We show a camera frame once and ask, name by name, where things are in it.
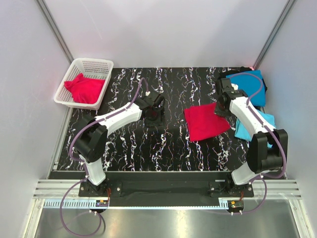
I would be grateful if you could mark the left aluminium corner post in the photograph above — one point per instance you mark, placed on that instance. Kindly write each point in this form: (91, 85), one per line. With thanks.
(54, 28)

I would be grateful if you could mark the aluminium frame rail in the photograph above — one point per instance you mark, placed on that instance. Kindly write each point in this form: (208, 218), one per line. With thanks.
(271, 189)

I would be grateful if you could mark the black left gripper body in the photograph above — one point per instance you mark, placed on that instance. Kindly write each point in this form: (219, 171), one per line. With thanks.
(158, 114)

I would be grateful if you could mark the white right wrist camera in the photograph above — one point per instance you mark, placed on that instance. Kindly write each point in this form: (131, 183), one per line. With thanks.
(235, 87)

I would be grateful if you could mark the red t shirt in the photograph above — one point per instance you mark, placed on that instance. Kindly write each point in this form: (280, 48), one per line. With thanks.
(84, 90)
(203, 123)

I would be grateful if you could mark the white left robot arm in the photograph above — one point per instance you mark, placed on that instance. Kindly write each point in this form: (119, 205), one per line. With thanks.
(90, 141)

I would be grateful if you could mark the folded teal t shirt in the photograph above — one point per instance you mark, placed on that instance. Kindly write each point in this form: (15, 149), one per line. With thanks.
(251, 82)

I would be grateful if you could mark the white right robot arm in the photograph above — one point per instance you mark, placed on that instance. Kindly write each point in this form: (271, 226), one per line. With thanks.
(267, 153)

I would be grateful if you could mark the right aluminium corner post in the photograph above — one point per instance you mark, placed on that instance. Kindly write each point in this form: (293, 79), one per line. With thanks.
(274, 32)

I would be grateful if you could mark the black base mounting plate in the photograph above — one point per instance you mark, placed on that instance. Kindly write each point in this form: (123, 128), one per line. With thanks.
(173, 201)

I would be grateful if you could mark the white plastic basket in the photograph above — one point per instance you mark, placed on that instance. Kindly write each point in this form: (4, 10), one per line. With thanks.
(91, 68)

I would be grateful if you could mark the red t shirt in basket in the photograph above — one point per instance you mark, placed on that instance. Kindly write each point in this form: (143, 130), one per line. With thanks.
(84, 90)

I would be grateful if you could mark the aluminium corner post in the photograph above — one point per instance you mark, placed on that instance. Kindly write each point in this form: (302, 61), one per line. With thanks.
(54, 28)
(274, 32)

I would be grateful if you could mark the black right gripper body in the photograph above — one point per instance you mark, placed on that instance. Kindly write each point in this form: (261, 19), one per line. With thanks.
(218, 106)

